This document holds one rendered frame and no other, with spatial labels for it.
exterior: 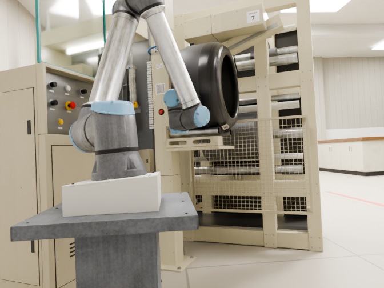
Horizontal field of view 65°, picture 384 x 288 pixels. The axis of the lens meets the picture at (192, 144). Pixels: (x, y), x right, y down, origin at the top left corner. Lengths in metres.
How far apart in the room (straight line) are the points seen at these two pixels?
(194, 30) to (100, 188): 1.72
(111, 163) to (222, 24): 1.60
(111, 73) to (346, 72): 10.43
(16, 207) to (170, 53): 1.16
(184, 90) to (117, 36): 0.36
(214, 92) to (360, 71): 10.03
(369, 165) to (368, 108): 3.57
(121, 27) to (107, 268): 0.95
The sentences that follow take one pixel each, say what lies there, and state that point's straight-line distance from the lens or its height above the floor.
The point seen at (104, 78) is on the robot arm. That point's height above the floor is 1.09.
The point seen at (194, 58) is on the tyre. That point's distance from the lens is 1.87.
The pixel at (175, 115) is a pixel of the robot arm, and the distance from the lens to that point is 1.46.
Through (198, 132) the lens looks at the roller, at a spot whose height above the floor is 0.89.
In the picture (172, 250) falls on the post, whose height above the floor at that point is 0.11.
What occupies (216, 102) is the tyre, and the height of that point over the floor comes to 1.06.
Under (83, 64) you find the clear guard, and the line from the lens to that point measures 2.04.
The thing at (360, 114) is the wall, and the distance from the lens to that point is 11.39.
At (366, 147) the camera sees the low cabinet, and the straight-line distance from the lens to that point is 8.33.
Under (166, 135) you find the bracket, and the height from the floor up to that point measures 0.89.
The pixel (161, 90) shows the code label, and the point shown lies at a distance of 2.13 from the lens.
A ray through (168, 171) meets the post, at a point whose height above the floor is 0.65.
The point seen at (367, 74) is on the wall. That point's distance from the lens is 11.75.
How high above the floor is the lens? 0.78
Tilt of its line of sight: 1 degrees up
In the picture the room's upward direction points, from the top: 3 degrees counter-clockwise
